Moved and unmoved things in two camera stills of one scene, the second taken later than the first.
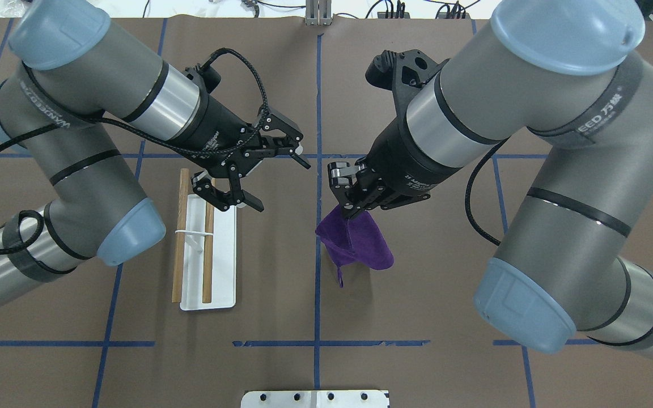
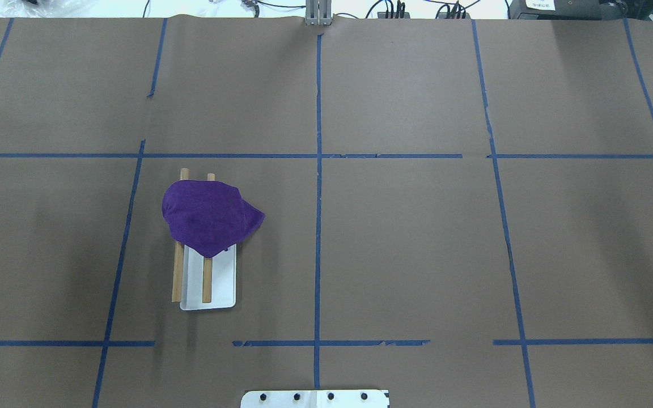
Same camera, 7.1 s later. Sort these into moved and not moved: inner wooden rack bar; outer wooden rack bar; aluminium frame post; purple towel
Moved: purple towel
Not moved: aluminium frame post; outer wooden rack bar; inner wooden rack bar
